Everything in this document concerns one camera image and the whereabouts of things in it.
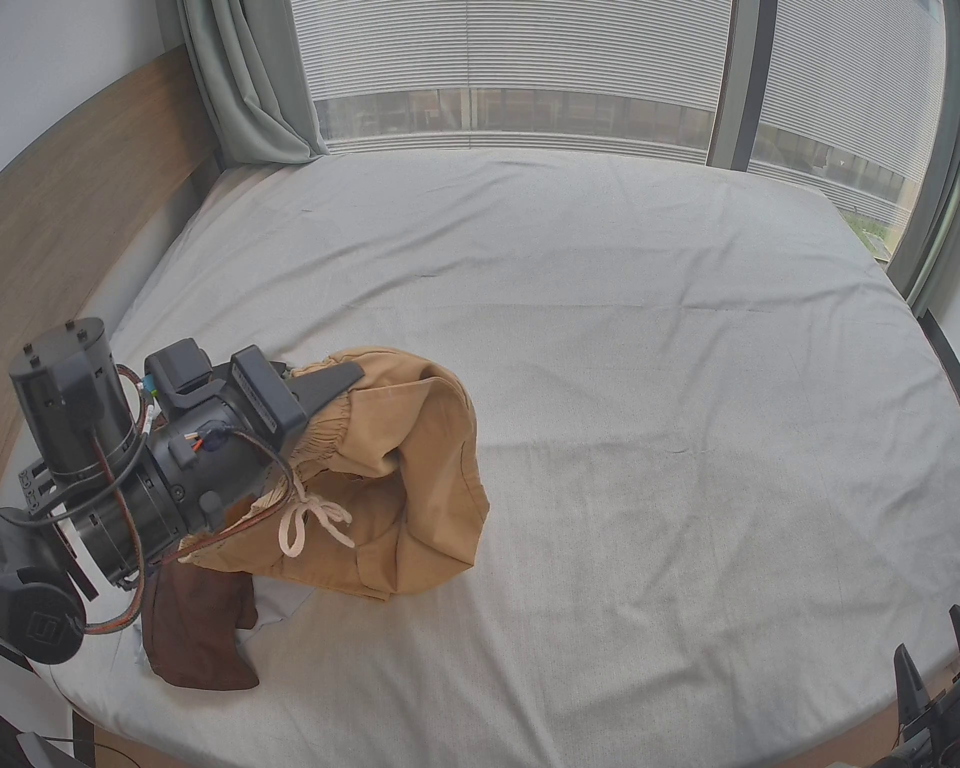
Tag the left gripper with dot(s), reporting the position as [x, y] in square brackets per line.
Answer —
[210, 465]

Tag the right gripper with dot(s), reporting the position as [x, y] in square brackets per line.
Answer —
[937, 739]

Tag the tan shorts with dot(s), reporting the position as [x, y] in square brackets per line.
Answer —
[435, 465]

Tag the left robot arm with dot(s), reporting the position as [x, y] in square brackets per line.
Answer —
[64, 405]

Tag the bed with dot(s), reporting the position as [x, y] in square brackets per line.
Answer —
[600, 300]

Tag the white garment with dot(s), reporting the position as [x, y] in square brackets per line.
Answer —
[281, 604]

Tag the brown shorts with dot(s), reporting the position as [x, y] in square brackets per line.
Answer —
[195, 630]

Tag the grey-green curtain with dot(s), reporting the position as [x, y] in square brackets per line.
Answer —
[247, 97]

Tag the window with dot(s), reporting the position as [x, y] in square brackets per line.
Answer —
[525, 67]

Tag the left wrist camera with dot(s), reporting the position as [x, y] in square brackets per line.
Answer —
[180, 371]

